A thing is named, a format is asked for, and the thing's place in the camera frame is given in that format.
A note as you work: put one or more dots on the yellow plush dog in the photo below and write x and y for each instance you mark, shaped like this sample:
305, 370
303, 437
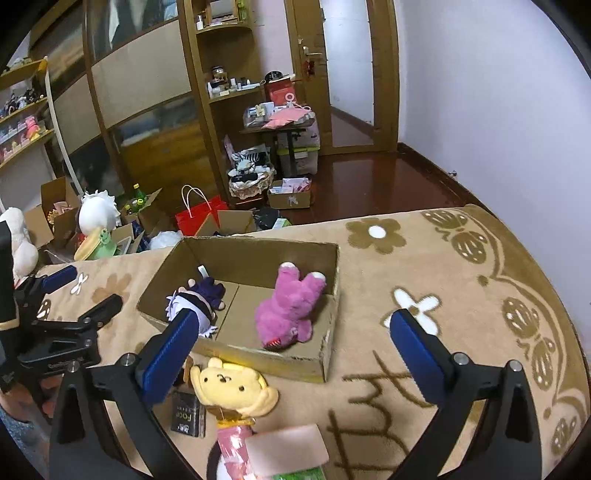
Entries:
226, 381

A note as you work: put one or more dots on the purple-haired plush doll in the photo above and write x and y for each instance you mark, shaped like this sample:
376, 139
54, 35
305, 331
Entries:
207, 293

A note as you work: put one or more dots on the printed cardboard box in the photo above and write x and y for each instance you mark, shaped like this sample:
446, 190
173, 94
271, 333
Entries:
258, 362

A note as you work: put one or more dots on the red paper bag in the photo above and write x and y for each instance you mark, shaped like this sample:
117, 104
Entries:
194, 221

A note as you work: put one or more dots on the beige floral blanket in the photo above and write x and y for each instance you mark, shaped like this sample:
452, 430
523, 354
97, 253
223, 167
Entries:
392, 263

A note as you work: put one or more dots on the cream plush bear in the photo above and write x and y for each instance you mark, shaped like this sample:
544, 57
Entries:
21, 258

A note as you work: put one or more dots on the white plastic bag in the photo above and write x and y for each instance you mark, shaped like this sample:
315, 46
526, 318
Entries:
166, 240

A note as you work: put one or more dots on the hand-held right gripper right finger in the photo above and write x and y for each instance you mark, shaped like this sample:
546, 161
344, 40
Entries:
415, 355

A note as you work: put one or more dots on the green frog plush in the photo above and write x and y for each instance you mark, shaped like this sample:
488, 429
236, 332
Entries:
99, 247

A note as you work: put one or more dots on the cardboard box with bottles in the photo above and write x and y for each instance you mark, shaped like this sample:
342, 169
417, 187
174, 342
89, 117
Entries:
152, 207

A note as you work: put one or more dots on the plain open cardboard box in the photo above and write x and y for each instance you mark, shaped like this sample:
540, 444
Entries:
233, 221

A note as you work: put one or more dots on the small side table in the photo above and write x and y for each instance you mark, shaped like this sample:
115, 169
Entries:
288, 136

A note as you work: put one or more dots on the wooden corner shelf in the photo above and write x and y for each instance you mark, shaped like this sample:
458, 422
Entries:
201, 69

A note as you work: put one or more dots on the wooden door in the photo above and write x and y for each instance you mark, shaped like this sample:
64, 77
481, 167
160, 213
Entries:
316, 115

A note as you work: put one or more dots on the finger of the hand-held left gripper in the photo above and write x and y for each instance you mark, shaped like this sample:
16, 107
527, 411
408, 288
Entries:
55, 278
99, 311

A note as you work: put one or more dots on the white-haired plush doll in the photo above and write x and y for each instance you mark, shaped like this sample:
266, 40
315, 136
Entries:
94, 214

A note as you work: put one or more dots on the pink plush bear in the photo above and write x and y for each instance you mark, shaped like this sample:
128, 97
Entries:
281, 314

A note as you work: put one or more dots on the wicker basket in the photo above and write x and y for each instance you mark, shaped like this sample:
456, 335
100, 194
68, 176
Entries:
249, 188

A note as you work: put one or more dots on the green bottle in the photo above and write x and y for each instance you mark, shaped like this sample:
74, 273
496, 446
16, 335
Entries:
137, 194

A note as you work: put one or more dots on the small cardboard box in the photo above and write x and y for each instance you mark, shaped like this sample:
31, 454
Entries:
288, 201

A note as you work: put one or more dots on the small black packet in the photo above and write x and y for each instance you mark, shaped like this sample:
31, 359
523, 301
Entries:
187, 415

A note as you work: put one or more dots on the wall shelf with figurines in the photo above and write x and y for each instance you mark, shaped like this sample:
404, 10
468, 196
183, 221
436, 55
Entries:
23, 69

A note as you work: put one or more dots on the wooden wardrobe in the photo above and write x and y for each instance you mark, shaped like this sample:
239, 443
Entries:
134, 74

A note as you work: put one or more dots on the clear plastic storage bin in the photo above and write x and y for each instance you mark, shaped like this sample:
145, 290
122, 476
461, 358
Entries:
302, 159

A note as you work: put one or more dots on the pink cloth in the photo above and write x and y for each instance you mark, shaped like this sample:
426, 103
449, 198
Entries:
286, 117

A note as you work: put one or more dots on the red gift box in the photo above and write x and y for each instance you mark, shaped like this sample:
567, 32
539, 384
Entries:
279, 92

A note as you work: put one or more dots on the open cardboard box with flowers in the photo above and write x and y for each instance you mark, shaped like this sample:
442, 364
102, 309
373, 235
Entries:
53, 189

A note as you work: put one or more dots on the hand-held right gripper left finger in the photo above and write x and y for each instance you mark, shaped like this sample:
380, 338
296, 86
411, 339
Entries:
168, 355

